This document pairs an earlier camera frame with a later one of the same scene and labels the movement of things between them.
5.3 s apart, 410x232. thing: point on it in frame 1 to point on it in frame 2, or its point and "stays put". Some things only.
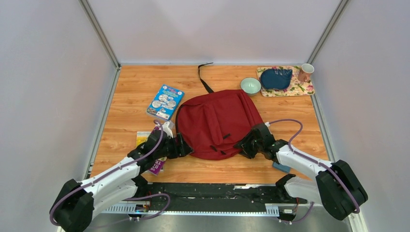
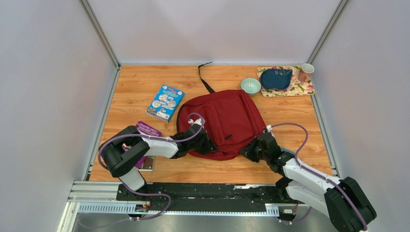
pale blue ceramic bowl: x=250 y=86 stays put
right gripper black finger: x=243 y=145 to x=250 y=152
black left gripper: x=182 y=150 to x=210 y=147
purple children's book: x=159 y=164 to x=145 y=129
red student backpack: x=213 y=123 stays put
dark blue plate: x=278 y=79 stays put
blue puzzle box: x=165 y=102 stays put
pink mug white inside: x=305 y=72 stays put
